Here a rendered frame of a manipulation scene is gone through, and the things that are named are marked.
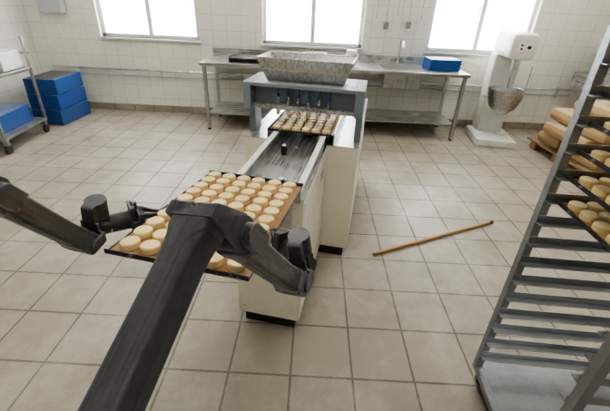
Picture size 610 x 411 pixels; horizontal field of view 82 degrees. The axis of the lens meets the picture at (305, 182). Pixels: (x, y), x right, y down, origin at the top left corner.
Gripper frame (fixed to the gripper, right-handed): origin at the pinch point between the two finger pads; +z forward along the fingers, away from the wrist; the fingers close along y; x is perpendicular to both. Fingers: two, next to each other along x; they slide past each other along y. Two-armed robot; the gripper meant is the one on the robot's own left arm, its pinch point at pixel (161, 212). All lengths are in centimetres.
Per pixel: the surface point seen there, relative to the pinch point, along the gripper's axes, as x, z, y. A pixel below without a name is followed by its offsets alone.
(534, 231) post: 63, 114, 6
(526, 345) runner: 71, 129, 63
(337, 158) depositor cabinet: -51, 113, 17
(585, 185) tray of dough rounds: 72, 112, -17
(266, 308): -20, 49, 83
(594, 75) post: 64, 111, -49
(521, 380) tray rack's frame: 75, 128, 81
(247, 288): -27, 41, 70
